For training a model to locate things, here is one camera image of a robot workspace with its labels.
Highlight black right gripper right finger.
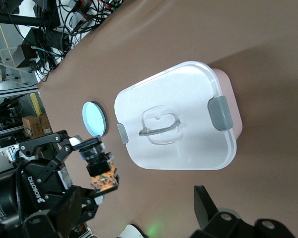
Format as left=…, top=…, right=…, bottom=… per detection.
left=191, top=185, right=295, bottom=238

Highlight grey metal box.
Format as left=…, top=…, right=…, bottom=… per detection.
left=13, top=45, right=38, bottom=69

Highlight black cable bundle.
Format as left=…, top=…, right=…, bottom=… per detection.
left=29, top=0, right=120, bottom=82

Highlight brown cardboard box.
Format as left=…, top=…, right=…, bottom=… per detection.
left=39, top=114, right=53, bottom=134
left=21, top=116, right=43, bottom=138

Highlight aluminium rail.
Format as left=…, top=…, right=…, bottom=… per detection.
left=0, top=85, right=40, bottom=101

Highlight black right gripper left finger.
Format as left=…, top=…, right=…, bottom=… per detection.
left=0, top=186, right=83, bottom=238

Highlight blue round plate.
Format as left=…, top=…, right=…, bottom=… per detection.
left=81, top=100, right=107, bottom=137

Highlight white lunch box grey latches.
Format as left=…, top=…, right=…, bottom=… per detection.
left=113, top=60, right=243, bottom=171

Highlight orange black push switch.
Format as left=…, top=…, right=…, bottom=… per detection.
left=78, top=140, right=120, bottom=194

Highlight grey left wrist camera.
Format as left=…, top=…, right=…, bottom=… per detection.
left=0, top=148, right=20, bottom=176

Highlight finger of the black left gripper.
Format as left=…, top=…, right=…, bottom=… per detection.
left=80, top=187, right=106, bottom=223
left=17, top=129, right=103, bottom=185

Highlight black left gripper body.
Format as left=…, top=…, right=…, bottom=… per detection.
left=0, top=160, right=73, bottom=228

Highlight black metal pole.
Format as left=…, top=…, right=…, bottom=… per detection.
left=0, top=12, right=62, bottom=27

